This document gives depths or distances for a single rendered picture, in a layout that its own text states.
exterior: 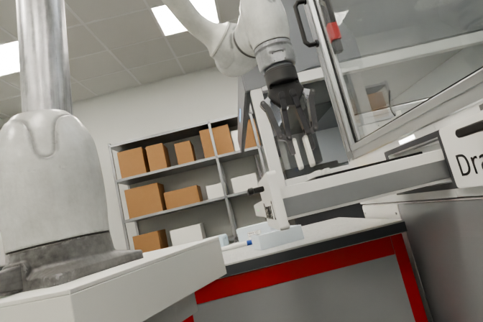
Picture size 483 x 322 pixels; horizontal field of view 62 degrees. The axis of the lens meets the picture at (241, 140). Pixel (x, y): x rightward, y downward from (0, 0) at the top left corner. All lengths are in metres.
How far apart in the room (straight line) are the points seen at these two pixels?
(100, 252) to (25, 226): 0.11
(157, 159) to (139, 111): 0.93
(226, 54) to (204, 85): 4.34
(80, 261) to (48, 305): 0.14
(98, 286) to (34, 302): 0.07
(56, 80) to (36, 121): 0.26
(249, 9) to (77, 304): 0.71
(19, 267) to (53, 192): 0.11
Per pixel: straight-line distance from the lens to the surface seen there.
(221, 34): 1.06
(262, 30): 0.94
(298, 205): 0.76
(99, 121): 5.62
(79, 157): 0.68
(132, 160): 4.91
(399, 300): 1.08
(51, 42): 0.98
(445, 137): 0.79
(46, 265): 0.65
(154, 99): 5.47
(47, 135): 0.68
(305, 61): 1.83
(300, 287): 1.02
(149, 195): 4.83
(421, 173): 0.83
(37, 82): 0.94
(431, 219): 0.98
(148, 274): 0.61
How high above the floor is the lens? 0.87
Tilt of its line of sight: 10 degrees up
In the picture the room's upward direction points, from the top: 14 degrees counter-clockwise
